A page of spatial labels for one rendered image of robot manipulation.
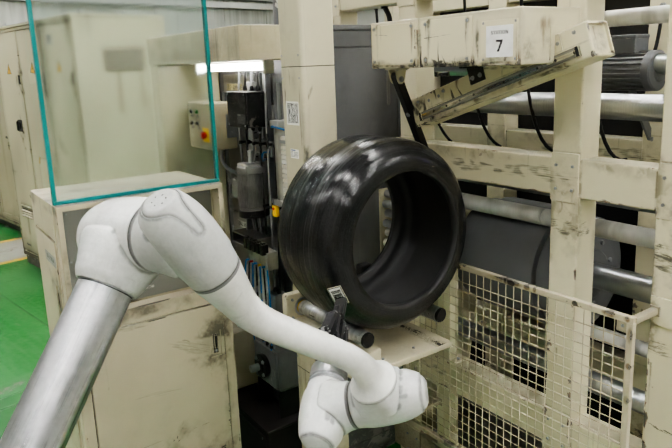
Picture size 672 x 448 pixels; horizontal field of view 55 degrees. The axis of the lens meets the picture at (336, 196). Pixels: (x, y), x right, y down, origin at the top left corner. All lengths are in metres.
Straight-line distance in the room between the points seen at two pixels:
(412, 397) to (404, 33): 1.11
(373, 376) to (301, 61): 1.04
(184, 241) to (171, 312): 1.23
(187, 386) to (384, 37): 1.38
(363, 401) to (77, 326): 0.58
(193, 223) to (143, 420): 1.40
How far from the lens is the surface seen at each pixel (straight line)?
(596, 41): 1.80
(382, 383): 1.36
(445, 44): 1.89
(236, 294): 1.18
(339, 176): 1.70
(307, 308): 2.04
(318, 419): 1.43
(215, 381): 2.46
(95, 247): 1.21
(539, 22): 1.77
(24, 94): 5.76
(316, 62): 2.04
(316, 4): 2.05
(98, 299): 1.20
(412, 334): 2.11
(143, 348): 2.30
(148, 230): 1.09
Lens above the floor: 1.66
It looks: 12 degrees down
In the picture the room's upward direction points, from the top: 2 degrees counter-clockwise
